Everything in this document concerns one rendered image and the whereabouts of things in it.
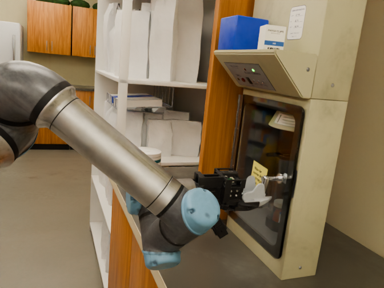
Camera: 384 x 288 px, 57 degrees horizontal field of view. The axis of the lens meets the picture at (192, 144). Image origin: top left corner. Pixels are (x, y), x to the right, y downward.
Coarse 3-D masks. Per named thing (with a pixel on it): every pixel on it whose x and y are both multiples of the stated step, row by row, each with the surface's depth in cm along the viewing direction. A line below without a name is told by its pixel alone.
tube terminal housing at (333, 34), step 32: (256, 0) 105; (288, 0) 91; (320, 0) 80; (352, 0) 80; (320, 32) 80; (352, 32) 82; (320, 64) 81; (352, 64) 84; (256, 96) 104; (288, 96) 90; (320, 96) 83; (320, 128) 85; (320, 160) 87; (320, 192) 90; (288, 224) 90; (320, 224) 93; (288, 256) 91
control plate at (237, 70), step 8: (232, 64) 99; (240, 64) 95; (248, 64) 91; (256, 64) 87; (232, 72) 104; (240, 72) 99; (248, 72) 95; (256, 72) 90; (240, 80) 104; (256, 80) 94; (264, 80) 90; (264, 88) 94; (272, 88) 90
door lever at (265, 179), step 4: (264, 176) 89; (268, 176) 89; (280, 176) 90; (264, 180) 89; (268, 180) 89; (272, 180) 90; (276, 180) 90; (280, 180) 90; (264, 184) 89; (268, 184) 89; (260, 208) 91
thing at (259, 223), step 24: (264, 120) 98; (288, 120) 88; (240, 144) 110; (264, 144) 98; (288, 144) 88; (240, 168) 110; (288, 168) 88; (288, 192) 88; (240, 216) 110; (264, 216) 98; (264, 240) 97
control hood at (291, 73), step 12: (228, 60) 100; (240, 60) 93; (252, 60) 87; (264, 60) 82; (276, 60) 78; (288, 60) 78; (300, 60) 79; (312, 60) 80; (228, 72) 107; (264, 72) 87; (276, 72) 82; (288, 72) 78; (300, 72) 79; (312, 72) 81; (276, 84) 87; (288, 84) 82; (300, 84) 80; (312, 84) 81; (300, 96) 81
